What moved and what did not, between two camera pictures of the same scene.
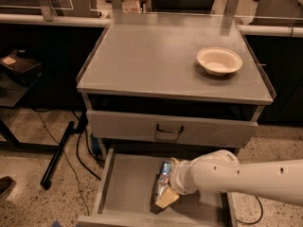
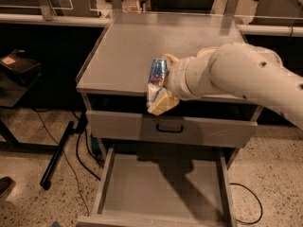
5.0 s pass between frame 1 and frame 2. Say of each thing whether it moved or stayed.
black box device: stayed
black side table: stayed
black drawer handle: stayed
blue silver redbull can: moved
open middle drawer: stayed
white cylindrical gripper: moved
